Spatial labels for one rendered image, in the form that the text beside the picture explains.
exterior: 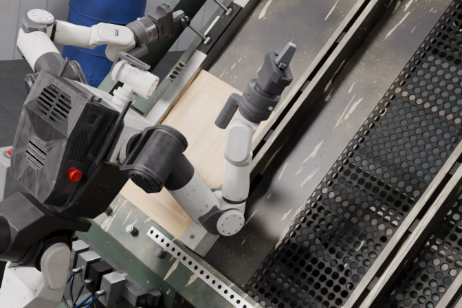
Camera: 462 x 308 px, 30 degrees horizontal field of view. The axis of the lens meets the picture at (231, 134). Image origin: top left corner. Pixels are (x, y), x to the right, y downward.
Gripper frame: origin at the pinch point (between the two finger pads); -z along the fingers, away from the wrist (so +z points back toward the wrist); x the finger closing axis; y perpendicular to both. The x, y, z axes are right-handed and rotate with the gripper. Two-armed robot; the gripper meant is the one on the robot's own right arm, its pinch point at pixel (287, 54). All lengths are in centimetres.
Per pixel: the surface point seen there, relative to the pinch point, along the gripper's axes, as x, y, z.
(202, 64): 64, 6, 44
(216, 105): 48, 11, 48
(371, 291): -29, 42, 40
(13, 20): 343, -25, 207
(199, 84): 59, 6, 48
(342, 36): 43, 33, 8
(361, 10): 49, 37, 0
